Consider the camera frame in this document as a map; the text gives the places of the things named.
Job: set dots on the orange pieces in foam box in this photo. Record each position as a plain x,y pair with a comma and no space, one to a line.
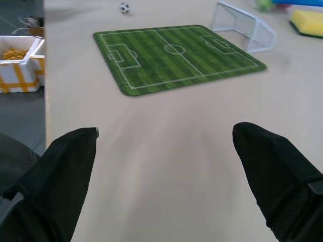
13,53

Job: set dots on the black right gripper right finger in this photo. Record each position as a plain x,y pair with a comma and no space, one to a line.
275,176

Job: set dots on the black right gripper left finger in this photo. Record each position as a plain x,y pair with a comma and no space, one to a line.
58,176

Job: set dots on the white miniature goal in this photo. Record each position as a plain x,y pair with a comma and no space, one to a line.
242,31

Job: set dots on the green toy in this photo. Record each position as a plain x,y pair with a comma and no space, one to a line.
265,4

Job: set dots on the white foam box yellow tape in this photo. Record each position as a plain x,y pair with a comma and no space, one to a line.
17,65

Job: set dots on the small soccer ball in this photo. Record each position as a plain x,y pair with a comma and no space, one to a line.
124,7

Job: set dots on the blue plastic object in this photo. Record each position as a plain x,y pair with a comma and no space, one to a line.
300,2

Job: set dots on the yellow green sponge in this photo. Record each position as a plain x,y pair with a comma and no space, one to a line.
308,24

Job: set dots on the green soccer field mat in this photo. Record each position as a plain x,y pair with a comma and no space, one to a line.
174,59

